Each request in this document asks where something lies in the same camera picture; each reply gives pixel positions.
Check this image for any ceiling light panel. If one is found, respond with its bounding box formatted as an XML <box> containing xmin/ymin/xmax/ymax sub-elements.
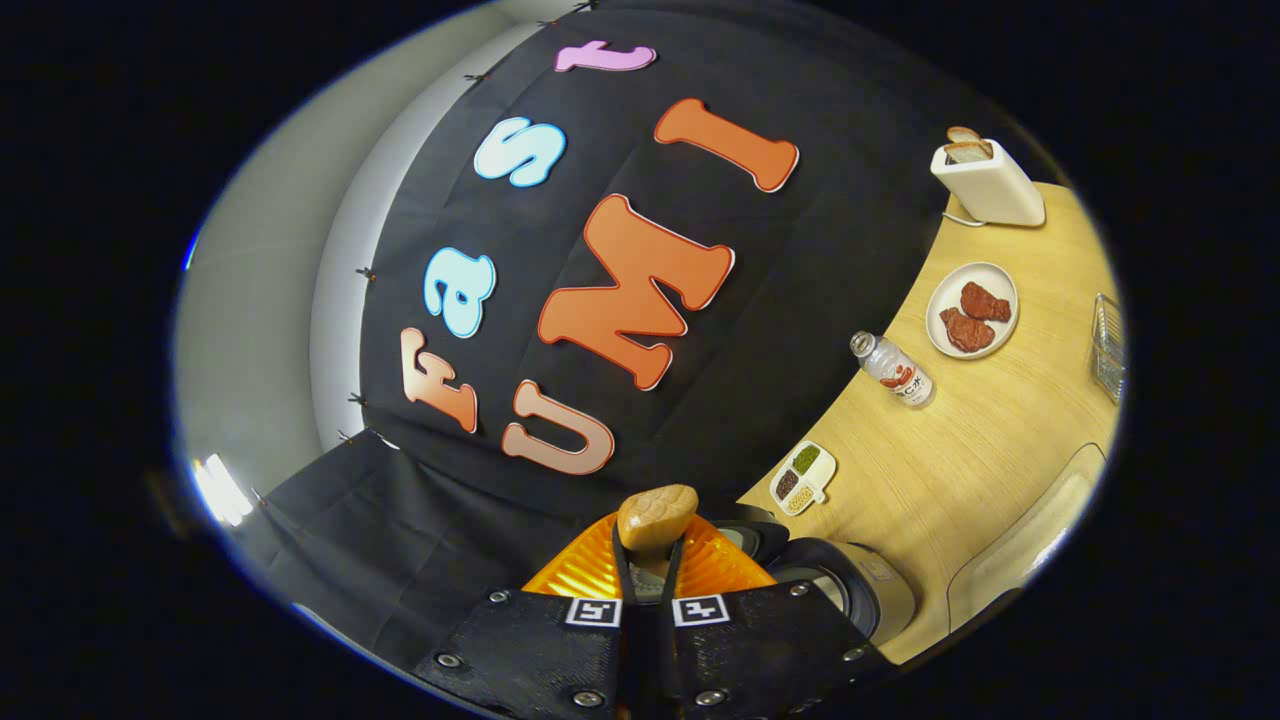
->
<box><xmin>193</xmin><ymin>452</ymin><xmax>253</xmax><ymax>529</ymax></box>

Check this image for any dark grey rice cooker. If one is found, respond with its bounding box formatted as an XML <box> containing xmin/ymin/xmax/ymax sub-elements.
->
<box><xmin>705</xmin><ymin>502</ymin><xmax>917</xmax><ymax>649</ymax></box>

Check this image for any white three-compartment bean dish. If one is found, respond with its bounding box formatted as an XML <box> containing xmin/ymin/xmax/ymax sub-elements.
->
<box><xmin>769</xmin><ymin>440</ymin><xmax>838</xmax><ymax>517</ymax></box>

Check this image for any white round plate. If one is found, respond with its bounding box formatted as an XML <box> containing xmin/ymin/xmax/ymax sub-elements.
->
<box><xmin>925</xmin><ymin>262</ymin><xmax>1021</xmax><ymax>360</ymax></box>

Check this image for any white toaster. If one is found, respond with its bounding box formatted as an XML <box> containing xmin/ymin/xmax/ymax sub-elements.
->
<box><xmin>930</xmin><ymin>138</ymin><xmax>1047</xmax><ymax>228</ymax></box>

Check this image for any white rectangular tray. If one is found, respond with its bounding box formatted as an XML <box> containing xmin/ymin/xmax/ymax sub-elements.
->
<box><xmin>945</xmin><ymin>443</ymin><xmax>1109</xmax><ymax>633</ymax></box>

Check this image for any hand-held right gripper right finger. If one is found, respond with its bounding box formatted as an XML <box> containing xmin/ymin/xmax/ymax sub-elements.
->
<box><xmin>650</xmin><ymin>513</ymin><xmax>883</xmax><ymax>720</ymax></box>

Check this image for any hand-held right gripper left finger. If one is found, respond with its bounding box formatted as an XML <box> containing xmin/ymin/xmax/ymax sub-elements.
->
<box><xmin>413</xmin><ymin>513</ymin><xmax>649</xmax><ymax>720</ymax></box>

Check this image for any red meat piece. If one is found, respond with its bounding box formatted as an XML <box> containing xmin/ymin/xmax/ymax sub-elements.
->
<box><xmin>939</xmin><ymin>307</ymin><xmax>997</xmax><ymax>353</ymax></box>
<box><xmin>960</xmin><ymin>281</ymin><xmax>1013</xmax><ymax>323</ymax></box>

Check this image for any clear plastic drink bottle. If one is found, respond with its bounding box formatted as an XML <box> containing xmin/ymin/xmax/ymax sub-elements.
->
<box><xmin>849</xmin><ymin>331</ymin><xmax>937</xmax><ymax>410</ymax></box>

